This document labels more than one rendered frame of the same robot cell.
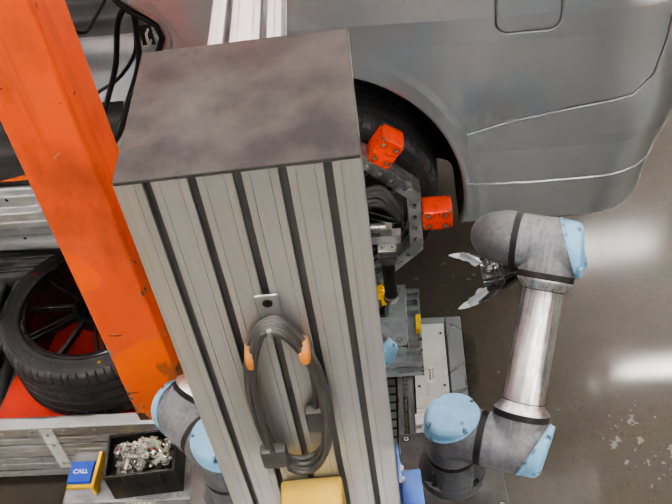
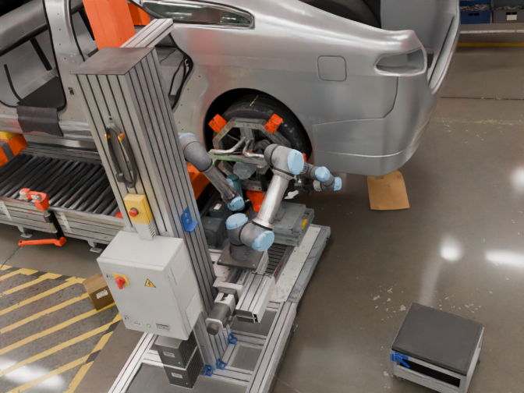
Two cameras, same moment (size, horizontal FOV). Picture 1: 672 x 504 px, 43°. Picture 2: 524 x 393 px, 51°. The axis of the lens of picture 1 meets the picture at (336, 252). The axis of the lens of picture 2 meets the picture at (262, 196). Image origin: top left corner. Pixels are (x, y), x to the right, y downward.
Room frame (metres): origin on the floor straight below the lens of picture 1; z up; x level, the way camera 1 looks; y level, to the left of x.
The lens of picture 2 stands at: (-1.00, -1.13, 2.80)
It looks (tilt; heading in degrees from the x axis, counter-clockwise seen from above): 36 degrees down; 21
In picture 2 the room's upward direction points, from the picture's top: 10 degrees counter-clockwise
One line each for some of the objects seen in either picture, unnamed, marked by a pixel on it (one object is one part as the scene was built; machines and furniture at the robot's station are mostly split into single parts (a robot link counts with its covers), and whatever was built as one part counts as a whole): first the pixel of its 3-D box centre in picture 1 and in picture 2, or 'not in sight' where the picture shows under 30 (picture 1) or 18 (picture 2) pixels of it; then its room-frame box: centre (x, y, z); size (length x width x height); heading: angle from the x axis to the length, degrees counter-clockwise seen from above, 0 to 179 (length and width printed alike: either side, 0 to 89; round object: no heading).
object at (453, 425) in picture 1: (454, 429); (238, 228); (1.02, -0.19, 0.98); 0.13 x 0.12 x 0.14; 64
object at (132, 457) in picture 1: (145, 462); not in sight; (1.38, 0.62, 0.51); 0.20 x 0.14 x 0.13; 88
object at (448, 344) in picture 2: not in sight; (435, 354); (1.00, -1.21, 0.17); 0.43 x 0.36 x 0.34; 74
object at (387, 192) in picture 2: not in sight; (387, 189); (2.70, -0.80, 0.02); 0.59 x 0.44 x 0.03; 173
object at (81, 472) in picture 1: (81, 473); not in sight; (1.41, 0.82, 0.47); 0.07 x 0.07 x 0.02; 83
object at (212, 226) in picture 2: not in sight; (221, 225); (1.84, 0.32, 0.26); 0.42 x 0.18 x 0.35; 173
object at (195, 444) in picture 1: (220, 449); not in sight; (1.06, 0.31, 0.98); 0.13 x 0.12 x 0.14; 38
